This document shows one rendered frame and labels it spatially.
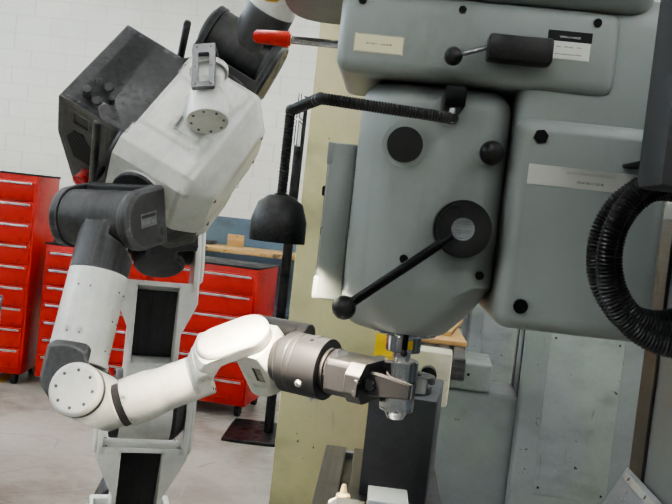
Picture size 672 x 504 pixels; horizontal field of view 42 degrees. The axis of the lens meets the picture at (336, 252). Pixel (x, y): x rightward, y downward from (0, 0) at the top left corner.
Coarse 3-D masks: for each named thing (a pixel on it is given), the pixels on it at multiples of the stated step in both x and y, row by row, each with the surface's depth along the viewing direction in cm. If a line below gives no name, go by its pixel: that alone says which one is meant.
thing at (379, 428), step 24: (432, 384) 166; (432, 408) 152; (384, 432) 153; (408, 432) 152; (432, 432) 152; (384, 456) 153; (408, 456) 153; (432, 456) 160; (360, 480) 154; (384, 480) 154; (408, 480) 153
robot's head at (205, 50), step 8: (200, 48) 137; (208, 48) 137; (216, 48) 139; (192, 56) 137; (200, 56) 139; (208, 56) 138; (216, 56) 140; (192, 64) 136; (192, 72) 135; (192, 80) 134; (208, 80) 134; (192, 88) 134; (200, 88) 134; (208, 88) 134
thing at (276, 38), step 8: (256, 32) 126; (264, 32) 126; (272, 32) 126; (280, 32) 126; (288, 32) 126; (256, 40) 127; (264, 40) 126; (272, 40) 126; (280, 40) 126; (288, 40) 126; (296, 40) 126; (304, 40) 126; (312, 40) 126; (320, 40) 126; (328, 40) 126; (336, 40) 126; (336, 48) 127
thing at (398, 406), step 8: (384, 368) 117; (392, 368) 116; (392, 376) 116; (400, 376) 116; (408, 376) 116; (416, 376) 117; (384, 400) 117; (392, 400) 116; (400, 400) 116; (408, 400) 116; (384, 408) 117; (392, 408) 116; (400, 408) 116; (408, 408) 117
